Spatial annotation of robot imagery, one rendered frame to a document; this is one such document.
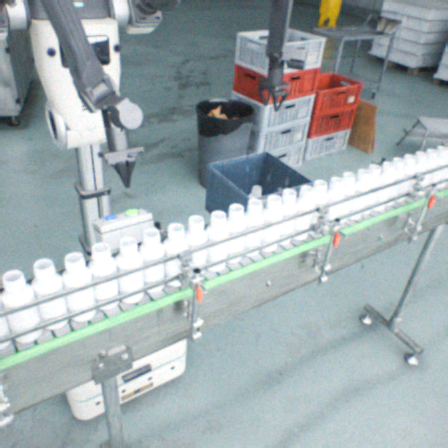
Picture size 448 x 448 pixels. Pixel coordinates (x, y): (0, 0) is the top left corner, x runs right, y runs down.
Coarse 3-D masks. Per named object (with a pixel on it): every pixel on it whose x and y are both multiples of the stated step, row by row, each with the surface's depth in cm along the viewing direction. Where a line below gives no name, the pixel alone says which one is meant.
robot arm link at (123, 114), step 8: (112, 80) 100; (80, 96) 98; (112, 96) 101; (120, 96) 97; (88, 104) 98; (104, 104) 98; (112, 104) 95; (120, 104) 94; (128, 104) 95; (96, 112) 99; (112, 112) 98; (120, 112) 95; (128, 112) 96; (136, 112) 97; (112, 120) 98; (120, 120) 95; (128, 120) 96; (136, 120) 97; (120, 128) 101; (128, 128) 97
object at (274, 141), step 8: (280, 128) 347; (288, 128) 356; (296, 128) 363; (304, 128) 369; (256, 136) 340; (264, 136) 340; (272, 136) 347; (280, 136) 353; (288, 136) 361; (296, 136) 367; (304, 136) 374; (248, 144) 351; (256, 144) 343; (264, 144) 346; (272, 144) 352; (280, 144) 359; (288, 144) 366; (296, 144) 373; (248, 152) 354; (256, 152) 347; (272, 152) 356
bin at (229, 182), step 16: (224, 160) 177; (240, 160) 182; (256, 160) 187; (272, 160) 186; (208, 176) 175; (224, 176) 182; (240, 176) 187; (256, 176) 193; (272, 176) 189; (288, 176) 180; (304, 176) 171; (208, 192) 179; (224, 192) 168; (240, 192) 157; (272, 192) 192; (208, 208) 183; (224, 208) 171
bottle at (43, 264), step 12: (36, 264) 85; (48, 264) 87; (36, 276) 85; (48, 276) 85; (60, 276) 89; (36, 288) 85; (48, 288) 85; (60, 288) 88; (60, 300) 89; (48, 312) 88; (60, 312) 90; (60, 324) 92
